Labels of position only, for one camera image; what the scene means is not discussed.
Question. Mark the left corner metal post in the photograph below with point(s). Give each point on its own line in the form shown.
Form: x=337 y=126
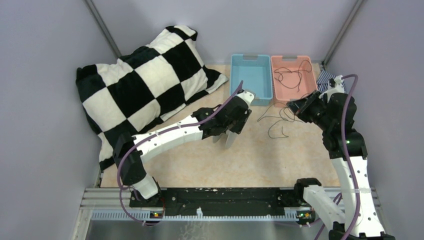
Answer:
x=91 y=6

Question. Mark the right corner metal post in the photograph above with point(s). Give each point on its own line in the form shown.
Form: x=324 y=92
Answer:
x=357 y=7

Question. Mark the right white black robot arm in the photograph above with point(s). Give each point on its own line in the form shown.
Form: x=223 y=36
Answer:
x=348 y=153

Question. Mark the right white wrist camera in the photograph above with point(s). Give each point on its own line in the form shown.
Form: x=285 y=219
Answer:
x=335 y=85

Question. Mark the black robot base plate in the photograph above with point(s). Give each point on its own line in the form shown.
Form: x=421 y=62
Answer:
x=225 y=202

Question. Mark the corner metal post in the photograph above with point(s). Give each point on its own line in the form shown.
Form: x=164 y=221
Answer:
x=357 y=7
x=91 y=6

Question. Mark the translucent white cable spool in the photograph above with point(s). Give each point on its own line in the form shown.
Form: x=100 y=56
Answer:
x=229 y=136

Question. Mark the pink plastic bin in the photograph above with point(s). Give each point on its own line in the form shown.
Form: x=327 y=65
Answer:
x=293 y=78

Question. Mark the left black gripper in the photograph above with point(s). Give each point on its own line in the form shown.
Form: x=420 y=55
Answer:
x=238 y=128

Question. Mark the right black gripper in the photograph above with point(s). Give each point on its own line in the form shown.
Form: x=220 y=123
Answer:
x=300 y=107

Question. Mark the blue plastic bin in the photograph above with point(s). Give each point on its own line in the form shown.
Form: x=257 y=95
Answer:
x=255 y=73

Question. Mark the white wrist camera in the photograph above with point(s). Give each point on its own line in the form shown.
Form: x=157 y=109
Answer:
x=335 y=85
x=246 y=96

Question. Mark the blue white striped cloth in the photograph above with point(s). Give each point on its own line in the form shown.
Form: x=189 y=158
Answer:
x=323 y=80

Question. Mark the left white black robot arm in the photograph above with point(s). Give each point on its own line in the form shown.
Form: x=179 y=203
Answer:
x=131 y=152

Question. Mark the black white checkered pillow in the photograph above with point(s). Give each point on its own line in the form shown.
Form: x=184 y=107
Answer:
x=145 y=88

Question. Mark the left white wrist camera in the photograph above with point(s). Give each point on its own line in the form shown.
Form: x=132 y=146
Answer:
x=246 y=96

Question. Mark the aluminium frame rail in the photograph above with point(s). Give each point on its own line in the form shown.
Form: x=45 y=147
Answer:
x=112 y=204

